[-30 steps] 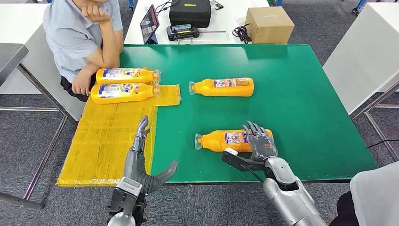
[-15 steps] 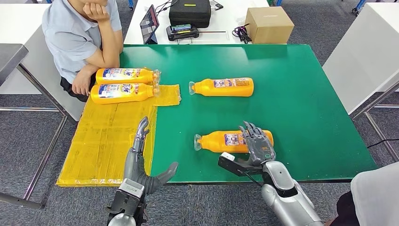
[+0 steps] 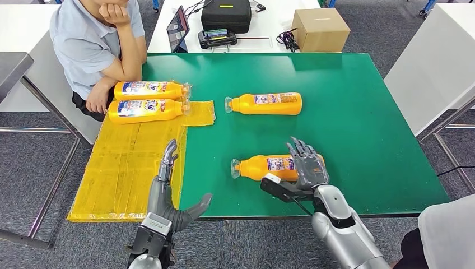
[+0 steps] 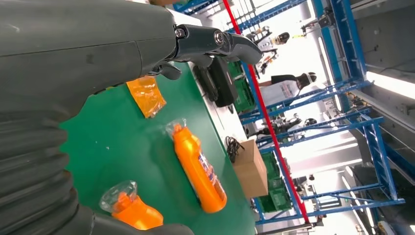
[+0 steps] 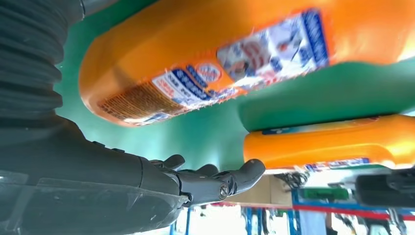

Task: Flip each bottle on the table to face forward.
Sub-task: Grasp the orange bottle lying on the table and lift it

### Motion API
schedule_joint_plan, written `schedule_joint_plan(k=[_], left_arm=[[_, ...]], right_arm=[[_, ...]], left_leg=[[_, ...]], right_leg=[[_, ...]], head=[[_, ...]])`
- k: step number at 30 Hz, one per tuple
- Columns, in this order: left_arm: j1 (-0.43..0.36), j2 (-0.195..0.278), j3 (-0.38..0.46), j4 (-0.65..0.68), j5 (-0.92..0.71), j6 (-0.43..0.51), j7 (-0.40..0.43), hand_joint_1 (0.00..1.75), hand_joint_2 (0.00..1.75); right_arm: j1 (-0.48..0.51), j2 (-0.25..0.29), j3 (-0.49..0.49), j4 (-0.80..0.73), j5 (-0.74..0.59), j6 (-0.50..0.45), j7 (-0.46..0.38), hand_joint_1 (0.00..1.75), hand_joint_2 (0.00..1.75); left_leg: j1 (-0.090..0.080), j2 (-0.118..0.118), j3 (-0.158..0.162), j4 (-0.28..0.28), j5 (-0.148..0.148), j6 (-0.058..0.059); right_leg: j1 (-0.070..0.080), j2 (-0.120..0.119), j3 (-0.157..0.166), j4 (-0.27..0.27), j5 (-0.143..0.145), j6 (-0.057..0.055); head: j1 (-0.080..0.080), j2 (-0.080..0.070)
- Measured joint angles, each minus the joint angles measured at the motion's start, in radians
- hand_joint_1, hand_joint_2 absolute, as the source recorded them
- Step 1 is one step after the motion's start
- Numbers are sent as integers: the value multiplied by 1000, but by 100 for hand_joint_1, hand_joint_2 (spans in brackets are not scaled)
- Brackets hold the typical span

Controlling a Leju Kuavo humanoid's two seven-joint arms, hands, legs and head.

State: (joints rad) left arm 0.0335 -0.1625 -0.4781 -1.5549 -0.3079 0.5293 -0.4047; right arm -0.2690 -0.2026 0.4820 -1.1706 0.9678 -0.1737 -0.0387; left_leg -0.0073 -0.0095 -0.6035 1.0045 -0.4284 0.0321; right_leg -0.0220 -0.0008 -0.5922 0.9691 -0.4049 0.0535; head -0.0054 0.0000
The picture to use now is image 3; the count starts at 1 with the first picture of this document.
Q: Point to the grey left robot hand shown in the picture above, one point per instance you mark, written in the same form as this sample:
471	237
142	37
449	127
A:
159	196

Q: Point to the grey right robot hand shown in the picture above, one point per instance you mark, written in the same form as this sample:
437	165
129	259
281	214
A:
311	169

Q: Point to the orange plastic bottle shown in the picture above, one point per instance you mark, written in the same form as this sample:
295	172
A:
144	113
148	92
267	105
256	169

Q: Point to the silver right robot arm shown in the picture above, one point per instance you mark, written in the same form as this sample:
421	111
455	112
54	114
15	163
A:
334	208

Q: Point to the yellow plastic sheet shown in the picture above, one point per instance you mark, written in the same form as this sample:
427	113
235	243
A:
122	167

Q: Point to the brown cardboard box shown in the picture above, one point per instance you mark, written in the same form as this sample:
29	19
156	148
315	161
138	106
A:
320	30

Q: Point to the standing person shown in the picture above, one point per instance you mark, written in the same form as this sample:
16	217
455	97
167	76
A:
449	234

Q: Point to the white table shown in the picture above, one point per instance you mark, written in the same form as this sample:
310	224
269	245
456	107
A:
267	21

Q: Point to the white desk with metal legs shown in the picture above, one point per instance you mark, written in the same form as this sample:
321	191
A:
430	66

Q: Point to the black handheld controller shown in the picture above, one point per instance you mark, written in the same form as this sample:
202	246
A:
218	39

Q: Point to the seated person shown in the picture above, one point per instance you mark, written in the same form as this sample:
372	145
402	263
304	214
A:
83	48

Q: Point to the black tablet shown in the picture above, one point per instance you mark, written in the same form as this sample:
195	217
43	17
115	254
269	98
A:
177	30

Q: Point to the black carrying case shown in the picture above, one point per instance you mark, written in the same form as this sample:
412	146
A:
225	16

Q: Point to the white desk with side panel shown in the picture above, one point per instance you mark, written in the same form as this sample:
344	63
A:
22	25

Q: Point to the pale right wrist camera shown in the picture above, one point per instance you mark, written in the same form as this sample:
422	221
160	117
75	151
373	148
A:
284	190

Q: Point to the grey desk with metal frame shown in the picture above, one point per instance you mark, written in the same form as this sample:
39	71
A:
11	69

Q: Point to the blue cart frame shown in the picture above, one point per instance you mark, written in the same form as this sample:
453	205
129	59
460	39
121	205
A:
426	5

